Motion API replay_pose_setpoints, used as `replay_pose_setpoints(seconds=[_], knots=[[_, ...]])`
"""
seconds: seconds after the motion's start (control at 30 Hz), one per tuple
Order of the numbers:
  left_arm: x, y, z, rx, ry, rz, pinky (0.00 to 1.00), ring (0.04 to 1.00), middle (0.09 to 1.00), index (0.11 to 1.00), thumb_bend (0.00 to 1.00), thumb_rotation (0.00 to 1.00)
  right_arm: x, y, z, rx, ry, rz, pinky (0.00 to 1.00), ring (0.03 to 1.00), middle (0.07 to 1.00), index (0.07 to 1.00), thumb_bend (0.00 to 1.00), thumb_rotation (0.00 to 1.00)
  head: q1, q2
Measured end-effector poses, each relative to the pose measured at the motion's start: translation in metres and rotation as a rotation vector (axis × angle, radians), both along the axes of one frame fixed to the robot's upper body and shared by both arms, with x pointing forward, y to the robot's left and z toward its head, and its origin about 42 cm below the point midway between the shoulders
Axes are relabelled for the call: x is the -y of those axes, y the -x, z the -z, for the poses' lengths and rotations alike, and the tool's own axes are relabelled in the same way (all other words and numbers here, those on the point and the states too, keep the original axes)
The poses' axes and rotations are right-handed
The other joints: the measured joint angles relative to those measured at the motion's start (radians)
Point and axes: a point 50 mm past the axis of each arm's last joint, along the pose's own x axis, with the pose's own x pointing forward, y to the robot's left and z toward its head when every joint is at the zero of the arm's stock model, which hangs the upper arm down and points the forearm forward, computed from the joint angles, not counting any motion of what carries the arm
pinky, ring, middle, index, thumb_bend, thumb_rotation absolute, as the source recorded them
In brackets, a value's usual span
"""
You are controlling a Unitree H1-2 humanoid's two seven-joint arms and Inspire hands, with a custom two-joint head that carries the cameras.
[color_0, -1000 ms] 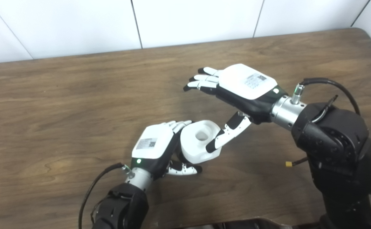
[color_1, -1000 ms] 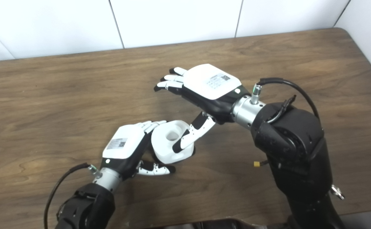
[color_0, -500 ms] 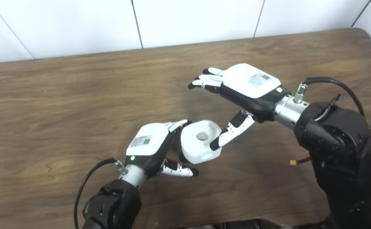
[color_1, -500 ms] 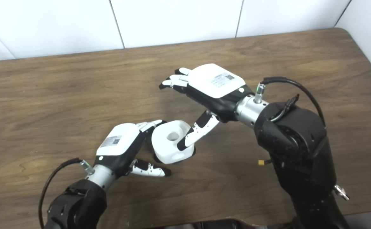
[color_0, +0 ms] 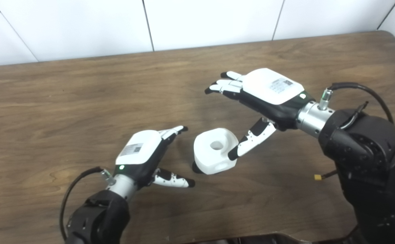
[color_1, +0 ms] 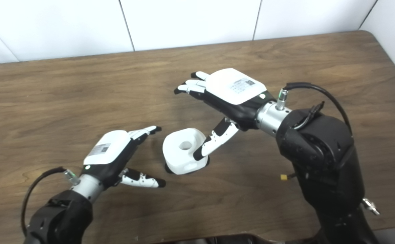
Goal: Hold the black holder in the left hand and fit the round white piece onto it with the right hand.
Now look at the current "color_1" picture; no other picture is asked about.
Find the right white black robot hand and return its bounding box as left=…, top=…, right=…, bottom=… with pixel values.
left=174, top=68, right=276, bottom=161

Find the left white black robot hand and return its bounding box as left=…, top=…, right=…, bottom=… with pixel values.
left=82, top=126, right=166, bottom=188

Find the black flanged holder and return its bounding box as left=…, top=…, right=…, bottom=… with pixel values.
left=164, top=157, right=211, bottom=175

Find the round white plastic piece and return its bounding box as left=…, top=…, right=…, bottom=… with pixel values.
left=162, top=128, right=209, bottom=175

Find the dark robot torso edge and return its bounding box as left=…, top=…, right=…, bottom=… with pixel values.
left=157, top=234, right=286, bottom=244

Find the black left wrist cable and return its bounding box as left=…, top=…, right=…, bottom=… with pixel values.
left=21, top=166, right=79, bottom=238

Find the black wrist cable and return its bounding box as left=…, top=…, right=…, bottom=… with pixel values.
left=21, top=166, right=79, bottom=238
left=277, top=82, right=353, bottom=136

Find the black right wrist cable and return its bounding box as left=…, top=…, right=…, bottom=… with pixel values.
left=277, top=82, right=353, bottom=136

